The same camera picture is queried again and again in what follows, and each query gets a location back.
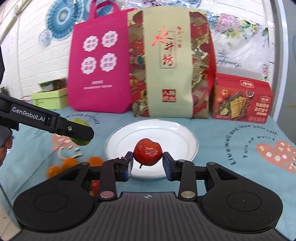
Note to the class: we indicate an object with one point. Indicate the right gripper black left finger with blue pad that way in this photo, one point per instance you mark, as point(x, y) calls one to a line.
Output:
point(110, 172)

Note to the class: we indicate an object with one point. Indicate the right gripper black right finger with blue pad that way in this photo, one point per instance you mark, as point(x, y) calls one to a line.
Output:
point(186, 173)

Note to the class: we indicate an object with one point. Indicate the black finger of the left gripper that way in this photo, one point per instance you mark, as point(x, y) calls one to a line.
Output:
point(74, 130)

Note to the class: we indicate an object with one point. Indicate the oblong green mango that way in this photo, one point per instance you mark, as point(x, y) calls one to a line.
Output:
point(81, 132)

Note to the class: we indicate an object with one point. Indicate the red apple front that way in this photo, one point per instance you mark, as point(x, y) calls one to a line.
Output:
point(147, 152)

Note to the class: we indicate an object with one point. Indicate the red apple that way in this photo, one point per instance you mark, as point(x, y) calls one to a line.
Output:
point(147, 152)
point(94, 188)

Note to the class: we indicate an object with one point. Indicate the person's left hand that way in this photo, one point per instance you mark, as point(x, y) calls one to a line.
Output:
point(3, 150)

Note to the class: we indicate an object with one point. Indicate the large orange right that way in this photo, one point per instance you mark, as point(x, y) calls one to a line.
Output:
point(95, 161)

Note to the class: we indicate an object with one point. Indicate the red apple back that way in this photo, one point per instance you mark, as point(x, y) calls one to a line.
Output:
point(94, 188)

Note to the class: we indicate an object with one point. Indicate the white ceramic plate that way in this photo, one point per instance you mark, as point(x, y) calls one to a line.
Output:
point(173, 137)

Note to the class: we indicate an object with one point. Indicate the light green cardboard box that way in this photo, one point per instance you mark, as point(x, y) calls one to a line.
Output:
point(55, 99)

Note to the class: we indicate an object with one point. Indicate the green patterned paper bowl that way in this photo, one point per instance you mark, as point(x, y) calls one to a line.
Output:
point(52, 85)

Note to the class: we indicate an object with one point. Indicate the magenta tote bag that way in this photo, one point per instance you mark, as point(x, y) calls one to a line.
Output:
point(99, 64)

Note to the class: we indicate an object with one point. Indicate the small blue paper fan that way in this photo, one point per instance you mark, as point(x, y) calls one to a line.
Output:
point(45, 38)

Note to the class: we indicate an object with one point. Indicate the teal printed tablecloth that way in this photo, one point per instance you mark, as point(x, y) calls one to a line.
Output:
point(259, 152)

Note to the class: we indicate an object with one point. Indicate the red cracker box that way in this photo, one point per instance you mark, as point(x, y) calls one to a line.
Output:
point(237, 98)

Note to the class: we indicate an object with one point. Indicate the large blue paper fan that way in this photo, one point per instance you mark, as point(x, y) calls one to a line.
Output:
point(64, 14)

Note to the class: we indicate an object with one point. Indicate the red beige liquor gift bag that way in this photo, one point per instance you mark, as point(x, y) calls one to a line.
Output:
point(172, 62)

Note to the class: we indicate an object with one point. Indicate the white floral plastic bag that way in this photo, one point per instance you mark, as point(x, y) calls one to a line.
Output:
point(240, 35)

